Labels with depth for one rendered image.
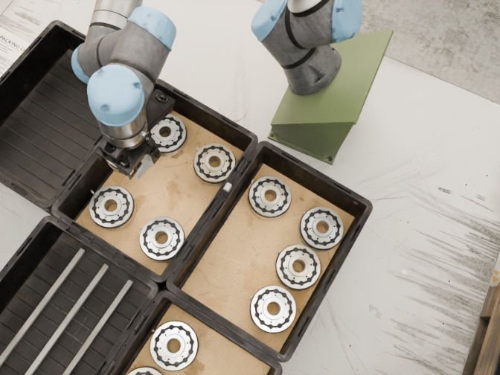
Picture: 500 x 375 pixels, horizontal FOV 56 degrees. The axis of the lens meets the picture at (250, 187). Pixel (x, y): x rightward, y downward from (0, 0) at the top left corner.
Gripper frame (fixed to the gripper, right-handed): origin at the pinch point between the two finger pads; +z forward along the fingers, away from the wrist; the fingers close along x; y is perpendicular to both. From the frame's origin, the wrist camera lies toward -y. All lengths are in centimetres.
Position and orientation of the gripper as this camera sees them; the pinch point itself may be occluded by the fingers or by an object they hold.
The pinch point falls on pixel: (140, 154)
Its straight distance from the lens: 101.7
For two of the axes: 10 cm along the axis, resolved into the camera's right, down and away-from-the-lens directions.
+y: -5.3, 8.0, -2.8
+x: 8.4, 5.5, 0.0
